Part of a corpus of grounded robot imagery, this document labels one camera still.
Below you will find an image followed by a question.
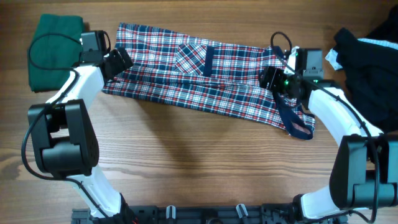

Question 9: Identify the plaid red blue shirt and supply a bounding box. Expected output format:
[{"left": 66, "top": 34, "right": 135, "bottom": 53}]
[{"left": 103, "top": 23, "right": 315, "bottom": 140}]

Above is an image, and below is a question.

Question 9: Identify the white garment piece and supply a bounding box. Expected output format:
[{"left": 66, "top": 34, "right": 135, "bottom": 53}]
[{"left": 325, "top": 49, "right": 343, "bottom": 70}]

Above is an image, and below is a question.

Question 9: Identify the black garment pile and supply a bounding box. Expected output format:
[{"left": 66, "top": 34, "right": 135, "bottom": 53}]
[{"left": 333, "top": 6, "right": 397, "bottom": 133}]

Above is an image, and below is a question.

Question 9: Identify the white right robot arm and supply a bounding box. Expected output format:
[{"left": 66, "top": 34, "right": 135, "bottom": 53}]
[{"left": 258, "top": 67, "right": 397, "bottom": 223}]

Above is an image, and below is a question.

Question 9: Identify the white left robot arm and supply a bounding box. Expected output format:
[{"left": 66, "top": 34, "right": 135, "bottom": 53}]
[{"left": 25, "top": 47, "right": 138, "bottom": 223}]

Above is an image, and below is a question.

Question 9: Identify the folded green cloth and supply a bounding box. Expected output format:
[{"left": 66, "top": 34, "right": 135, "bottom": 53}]
[{"left": 28, "top": 14, "right": 85, "bottom": 92}]

